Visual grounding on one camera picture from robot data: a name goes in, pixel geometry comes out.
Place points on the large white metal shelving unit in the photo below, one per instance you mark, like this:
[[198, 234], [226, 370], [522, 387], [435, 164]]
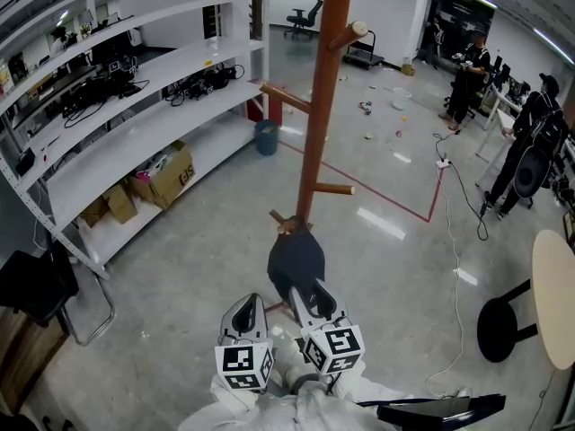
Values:
[[193, 56]]

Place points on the blue waste bin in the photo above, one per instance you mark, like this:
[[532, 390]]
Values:
[[266, 142]]

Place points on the person's shoe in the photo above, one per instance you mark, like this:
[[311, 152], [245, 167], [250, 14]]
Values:
[[296, 375], [278, 375]]

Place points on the small plain cardboard box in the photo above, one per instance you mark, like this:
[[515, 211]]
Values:
[[94, 213]]

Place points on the person's left shoe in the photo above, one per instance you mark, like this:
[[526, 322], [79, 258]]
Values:
[[278, 375]]

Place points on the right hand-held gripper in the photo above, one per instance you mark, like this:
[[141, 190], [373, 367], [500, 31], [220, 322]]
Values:
[[334, 346]]

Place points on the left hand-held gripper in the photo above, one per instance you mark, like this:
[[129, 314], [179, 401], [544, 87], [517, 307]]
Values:
[[242, 359]]

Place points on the white power strip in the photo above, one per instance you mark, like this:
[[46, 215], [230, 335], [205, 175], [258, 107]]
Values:
[[442, 164], [462, 392]]

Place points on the large printed cardboard box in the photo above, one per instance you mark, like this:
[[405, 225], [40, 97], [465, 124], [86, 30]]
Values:
[[170, 178]]

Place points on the black flat board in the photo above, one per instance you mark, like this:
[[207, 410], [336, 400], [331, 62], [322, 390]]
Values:
[[427, 411]]

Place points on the round beige table black base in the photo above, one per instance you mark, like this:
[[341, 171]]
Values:
[[554, 294]]

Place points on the spare gripper device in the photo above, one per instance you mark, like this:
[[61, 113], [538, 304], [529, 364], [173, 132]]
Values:
[[117, 67]]

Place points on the row of computer monitors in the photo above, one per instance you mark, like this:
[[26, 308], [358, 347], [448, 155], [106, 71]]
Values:
[[514, 88]]

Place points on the brown wooden coat rack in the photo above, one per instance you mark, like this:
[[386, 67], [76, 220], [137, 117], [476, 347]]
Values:
[[321, 83]]

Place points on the person's left forearm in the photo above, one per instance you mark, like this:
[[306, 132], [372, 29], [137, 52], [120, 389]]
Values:
[[224, 398]]

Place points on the colourful small toy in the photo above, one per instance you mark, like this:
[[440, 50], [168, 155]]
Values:
[[366, 106]]

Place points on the black chair chrome frame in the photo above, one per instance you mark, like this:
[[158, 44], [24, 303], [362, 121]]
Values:
[[31, 285]]

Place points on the group of drink bottles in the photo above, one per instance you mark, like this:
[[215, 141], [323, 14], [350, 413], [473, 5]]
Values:
[[5, 81]]

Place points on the person's right shoe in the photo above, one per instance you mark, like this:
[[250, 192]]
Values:
[[296, 375]]

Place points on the tall plain cardboard box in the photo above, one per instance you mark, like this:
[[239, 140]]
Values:
[[121, 204]]

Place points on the black swivel office chair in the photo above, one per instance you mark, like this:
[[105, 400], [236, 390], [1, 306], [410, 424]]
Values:
[[301, 16]]

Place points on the small black box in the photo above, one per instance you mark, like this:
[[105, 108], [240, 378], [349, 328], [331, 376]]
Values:
[[25, 162]]

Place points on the wooden platform step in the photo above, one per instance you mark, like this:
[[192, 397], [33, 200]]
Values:
[[22, 357]]

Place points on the pile of black gear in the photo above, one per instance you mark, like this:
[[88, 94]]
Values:
[[90, 92]]

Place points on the red cabinet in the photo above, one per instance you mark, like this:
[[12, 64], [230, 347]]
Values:
[[275, 116]]

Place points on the black platform trolley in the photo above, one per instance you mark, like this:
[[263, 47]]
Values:
[[364, 58]]

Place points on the dark navy cap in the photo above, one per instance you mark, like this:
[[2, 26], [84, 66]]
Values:
[[294, 258]]

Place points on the dark glass doorway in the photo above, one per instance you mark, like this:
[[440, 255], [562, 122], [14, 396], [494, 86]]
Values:
[[453, 25]]

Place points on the person's white fleece jacket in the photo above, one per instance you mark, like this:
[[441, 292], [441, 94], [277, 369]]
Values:
[[278, 413]]

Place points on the small yellow box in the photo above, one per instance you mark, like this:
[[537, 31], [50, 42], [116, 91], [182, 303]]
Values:
[[408, 70]]

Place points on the person's right forearm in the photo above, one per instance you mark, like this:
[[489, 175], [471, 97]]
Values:
[[359, 384]]

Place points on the white desk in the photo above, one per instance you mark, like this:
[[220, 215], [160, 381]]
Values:
[[503, 99]]

